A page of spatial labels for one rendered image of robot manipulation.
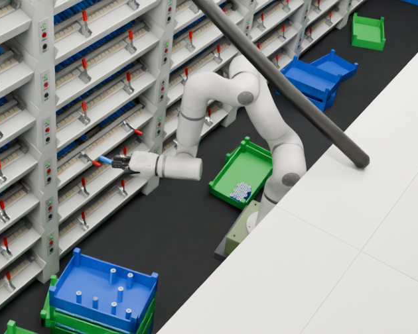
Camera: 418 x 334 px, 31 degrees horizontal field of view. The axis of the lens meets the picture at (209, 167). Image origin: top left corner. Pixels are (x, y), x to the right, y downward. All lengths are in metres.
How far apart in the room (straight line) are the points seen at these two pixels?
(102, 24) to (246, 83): 0.60
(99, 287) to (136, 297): 0.13
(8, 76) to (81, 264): 0.69
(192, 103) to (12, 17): 0.65
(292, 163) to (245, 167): 1.06
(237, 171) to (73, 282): 1.37
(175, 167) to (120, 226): 0.76
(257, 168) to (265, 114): 1.14
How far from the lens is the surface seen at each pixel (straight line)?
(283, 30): 4.28
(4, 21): 2.38
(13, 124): 2.60
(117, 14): 2.82
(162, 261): 3.33
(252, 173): 3.70
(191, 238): 3.43
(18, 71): 2.50
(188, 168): 2.76
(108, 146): 3.11
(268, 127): 2.63
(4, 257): 2.94
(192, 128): 2.63
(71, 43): 2.65
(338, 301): 1.02
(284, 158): 2.70
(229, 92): 2.48
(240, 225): 3.01
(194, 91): 2.55
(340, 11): 5.10
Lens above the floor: 2.48
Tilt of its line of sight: 41 degrees down
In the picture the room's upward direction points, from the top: 9 degrees clockwise
